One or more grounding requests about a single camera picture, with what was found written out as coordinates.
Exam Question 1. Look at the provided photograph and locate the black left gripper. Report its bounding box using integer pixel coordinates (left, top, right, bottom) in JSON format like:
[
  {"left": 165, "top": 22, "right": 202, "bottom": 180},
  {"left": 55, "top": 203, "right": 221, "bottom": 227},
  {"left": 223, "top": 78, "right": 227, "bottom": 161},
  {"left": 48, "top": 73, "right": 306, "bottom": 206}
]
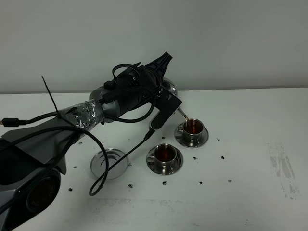
[{"left": 115, "top": 52, "right": 182, "bottom": 130}]

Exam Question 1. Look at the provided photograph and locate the far steel cup saucer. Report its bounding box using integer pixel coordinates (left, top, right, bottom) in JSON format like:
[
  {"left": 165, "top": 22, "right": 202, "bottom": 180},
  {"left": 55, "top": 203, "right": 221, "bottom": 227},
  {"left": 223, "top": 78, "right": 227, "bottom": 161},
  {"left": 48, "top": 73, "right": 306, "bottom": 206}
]
[{"left": 175, "top": 130, "right": 209, "bottom": 148}]

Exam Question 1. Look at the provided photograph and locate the steel teapot saucer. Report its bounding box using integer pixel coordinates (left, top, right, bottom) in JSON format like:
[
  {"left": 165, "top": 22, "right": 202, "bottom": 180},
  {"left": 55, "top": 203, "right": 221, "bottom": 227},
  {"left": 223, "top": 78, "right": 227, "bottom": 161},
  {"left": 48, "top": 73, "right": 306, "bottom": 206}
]
[{"left": 90, "top": 148, "right": 128, "bottom": 180}]

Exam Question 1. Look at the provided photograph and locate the stainless steel teacup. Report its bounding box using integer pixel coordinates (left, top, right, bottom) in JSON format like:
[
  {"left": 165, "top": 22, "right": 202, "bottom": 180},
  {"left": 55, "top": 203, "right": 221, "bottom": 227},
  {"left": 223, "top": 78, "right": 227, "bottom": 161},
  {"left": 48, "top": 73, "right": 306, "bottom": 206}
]
[
  {"left": 174, "top": 118, "right": 207, "bottom": 141},
  {"left": 146, "top": 143, "right": 177, "bottom": 169}
]

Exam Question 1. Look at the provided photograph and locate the near stainless steel teacup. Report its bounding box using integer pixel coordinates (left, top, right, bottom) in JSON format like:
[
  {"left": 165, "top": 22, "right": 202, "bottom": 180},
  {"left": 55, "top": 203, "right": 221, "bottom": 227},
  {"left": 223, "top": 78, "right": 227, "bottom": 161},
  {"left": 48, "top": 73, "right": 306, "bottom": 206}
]
[{"left": 146, "top": 143, "right": 177, "bottom": 169}]

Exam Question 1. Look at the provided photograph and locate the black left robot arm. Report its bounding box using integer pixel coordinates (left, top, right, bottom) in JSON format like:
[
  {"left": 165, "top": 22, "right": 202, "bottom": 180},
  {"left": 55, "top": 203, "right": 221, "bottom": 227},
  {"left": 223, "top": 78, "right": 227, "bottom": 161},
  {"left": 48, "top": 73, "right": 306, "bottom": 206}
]
[{"left": 0, "top": 53, "right": 181, "bottom": 231}]

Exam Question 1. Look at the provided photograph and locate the steel cup saucer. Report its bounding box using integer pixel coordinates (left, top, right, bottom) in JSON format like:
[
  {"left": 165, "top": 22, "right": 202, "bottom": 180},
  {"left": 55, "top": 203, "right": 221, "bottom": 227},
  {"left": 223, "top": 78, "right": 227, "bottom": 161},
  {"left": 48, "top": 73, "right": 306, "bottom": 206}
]
[
  {"left": 175, "top": 130, "right": 209, "bottom": 148},
  {"left": 146, "top": 143, "right": 183, "bottom": 175}
]

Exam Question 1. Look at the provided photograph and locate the far stainless steel teacup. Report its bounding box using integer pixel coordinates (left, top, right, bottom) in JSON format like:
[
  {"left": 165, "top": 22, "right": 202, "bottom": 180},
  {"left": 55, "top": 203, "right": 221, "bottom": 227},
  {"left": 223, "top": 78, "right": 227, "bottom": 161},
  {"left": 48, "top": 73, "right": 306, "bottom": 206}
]
[{"left": 174, "top": 118, "right": 207, "bottom": 141}]

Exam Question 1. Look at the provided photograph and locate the stainless steel teapot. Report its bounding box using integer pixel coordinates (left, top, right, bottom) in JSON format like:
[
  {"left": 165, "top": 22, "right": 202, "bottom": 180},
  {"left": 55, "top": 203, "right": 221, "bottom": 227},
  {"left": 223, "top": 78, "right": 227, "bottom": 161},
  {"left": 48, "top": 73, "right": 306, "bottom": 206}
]
[{"left": 162, "top": 78, "right": 189, "bottom": 121}]

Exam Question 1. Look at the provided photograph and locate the near steel cup saucer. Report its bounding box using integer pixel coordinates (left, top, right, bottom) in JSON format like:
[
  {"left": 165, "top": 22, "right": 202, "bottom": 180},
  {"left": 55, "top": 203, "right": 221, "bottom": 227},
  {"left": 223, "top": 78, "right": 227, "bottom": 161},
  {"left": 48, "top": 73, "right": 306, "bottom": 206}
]
[{"left": 146, "top": 143, "right": 183, "bottom": 175}]

